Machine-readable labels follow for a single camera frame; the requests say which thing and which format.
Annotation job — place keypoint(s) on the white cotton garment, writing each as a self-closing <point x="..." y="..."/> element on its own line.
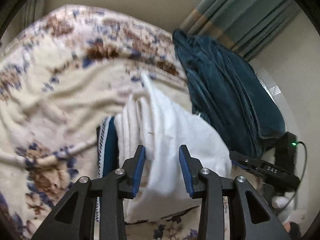
<point x="153" y="120"/>

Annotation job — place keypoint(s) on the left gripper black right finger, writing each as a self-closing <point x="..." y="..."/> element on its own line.
<point x="249" y="214"/>

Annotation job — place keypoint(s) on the floral cream bed blanket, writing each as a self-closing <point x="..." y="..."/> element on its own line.
<point x="60" y="78"/>

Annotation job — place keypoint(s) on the teal striped curtain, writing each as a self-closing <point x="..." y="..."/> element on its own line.
<point x="243" y="26"/>

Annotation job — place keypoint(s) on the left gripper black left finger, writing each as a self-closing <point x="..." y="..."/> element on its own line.
<point x="73" y="217"/>

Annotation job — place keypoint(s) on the navy white trimmed garment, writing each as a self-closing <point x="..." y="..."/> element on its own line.
<point x="108" y="152"/>

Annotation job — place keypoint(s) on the dark teal plush blanket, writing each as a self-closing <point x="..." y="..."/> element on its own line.
<point x="226" y="92"/>

